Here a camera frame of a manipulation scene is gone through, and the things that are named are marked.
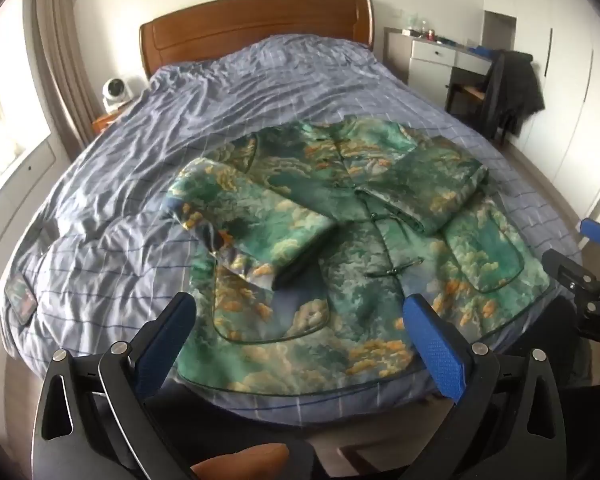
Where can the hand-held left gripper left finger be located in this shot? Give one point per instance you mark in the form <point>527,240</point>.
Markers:
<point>167,342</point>

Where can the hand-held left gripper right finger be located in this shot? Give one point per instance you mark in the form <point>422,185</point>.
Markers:
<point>432,347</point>

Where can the green printed padded jacket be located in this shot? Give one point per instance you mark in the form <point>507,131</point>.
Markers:
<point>360,240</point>

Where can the orange rounded object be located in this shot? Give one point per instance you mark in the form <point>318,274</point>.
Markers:
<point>240,466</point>

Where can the white wardrobe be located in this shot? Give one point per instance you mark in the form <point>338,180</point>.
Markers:
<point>570,90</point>

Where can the dark jacket on chair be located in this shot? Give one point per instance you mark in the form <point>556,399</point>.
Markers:
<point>510,87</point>

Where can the wooden chair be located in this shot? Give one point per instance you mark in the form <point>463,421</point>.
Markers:
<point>467,95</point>

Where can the white window sill cabinet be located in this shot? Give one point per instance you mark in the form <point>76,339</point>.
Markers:
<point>20,200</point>

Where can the blue checked duvet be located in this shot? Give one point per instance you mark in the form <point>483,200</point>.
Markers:
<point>190,125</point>

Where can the wooden nightstand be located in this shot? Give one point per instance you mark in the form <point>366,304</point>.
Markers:
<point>107,120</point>

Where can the white desk with drawers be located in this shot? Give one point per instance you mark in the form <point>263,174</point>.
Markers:
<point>432,57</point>

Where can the white round fan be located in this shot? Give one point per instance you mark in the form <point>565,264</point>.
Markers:
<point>114,91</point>

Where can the window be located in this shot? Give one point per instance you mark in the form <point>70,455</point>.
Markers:
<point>2,90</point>

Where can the beige curtain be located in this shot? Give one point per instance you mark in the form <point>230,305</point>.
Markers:
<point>60,50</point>

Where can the wooden bed headboard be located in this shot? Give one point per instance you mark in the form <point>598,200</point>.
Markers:
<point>230,25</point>

